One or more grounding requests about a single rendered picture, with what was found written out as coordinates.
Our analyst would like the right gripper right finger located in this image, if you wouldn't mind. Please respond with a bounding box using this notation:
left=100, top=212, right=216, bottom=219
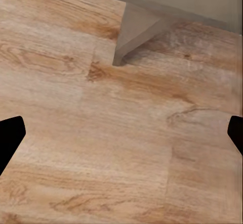
left=227, top=116, right=243, bottom=155

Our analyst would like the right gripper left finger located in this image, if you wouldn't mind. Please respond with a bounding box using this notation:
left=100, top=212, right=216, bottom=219
left=0, top=116, right=26, bottom=175

